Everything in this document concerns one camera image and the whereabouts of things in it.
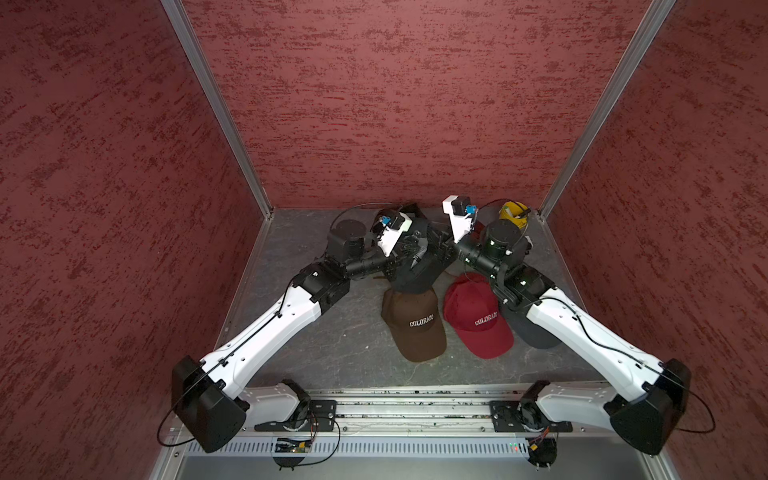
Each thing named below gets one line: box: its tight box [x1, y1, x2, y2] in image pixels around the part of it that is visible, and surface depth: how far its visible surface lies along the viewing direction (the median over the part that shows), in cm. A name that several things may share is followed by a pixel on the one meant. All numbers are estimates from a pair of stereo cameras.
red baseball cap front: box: [443, 272, 515, 359], surface depth 88 cm
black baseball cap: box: [391, 217, 456, 292], surface depth 66 cm
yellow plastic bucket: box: [499, 201, 531, 229], surface depth 112 cm
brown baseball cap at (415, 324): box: [381, 288, 447, 363], surface depth 87 cm
